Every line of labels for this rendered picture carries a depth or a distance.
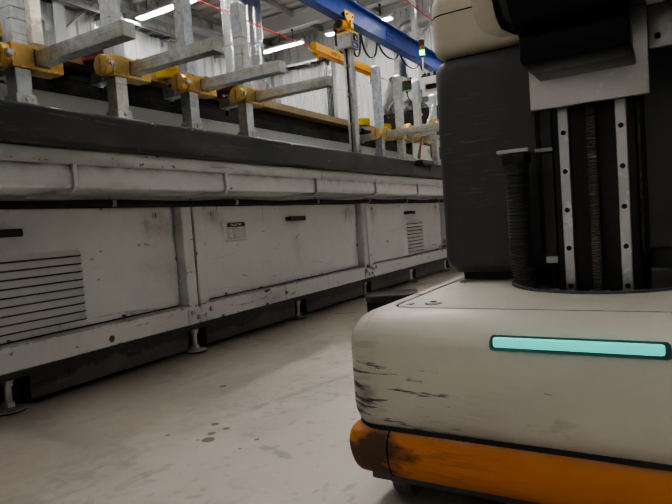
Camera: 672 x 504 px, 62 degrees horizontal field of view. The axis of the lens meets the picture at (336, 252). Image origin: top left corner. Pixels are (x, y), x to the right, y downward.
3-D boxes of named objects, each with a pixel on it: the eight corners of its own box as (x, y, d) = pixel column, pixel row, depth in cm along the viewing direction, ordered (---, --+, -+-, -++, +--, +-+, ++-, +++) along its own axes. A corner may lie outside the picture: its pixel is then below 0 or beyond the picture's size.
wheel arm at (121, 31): (137, 43, 109) (135, 21, 108) (122, 39, 106) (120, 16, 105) (9, 85, 131) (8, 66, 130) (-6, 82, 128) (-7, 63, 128)
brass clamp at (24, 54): (66, 75, 125) (63, 52, 125) (4, 62, 114) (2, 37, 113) (49, 80, 128) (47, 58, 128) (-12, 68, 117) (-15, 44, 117)
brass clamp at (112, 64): (153, 82, 147) (151, 62, 146) (108, 72, 135) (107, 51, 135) (136, 86, 150) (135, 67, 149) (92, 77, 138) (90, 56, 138)
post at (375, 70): (386, 166, 271) (380, 65, 268) (383, 166, 268) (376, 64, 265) (380, 167, 272) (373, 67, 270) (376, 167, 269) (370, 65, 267)
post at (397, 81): (407, 168, 292) (401, 75, 290) (404, 168, 289) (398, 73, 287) (401, 169, 294) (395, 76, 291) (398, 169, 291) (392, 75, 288)
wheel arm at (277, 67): (286, 76, 151) (285, 60, 151) (279, 74, 148) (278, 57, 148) (171, 103, 173) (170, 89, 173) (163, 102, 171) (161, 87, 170)
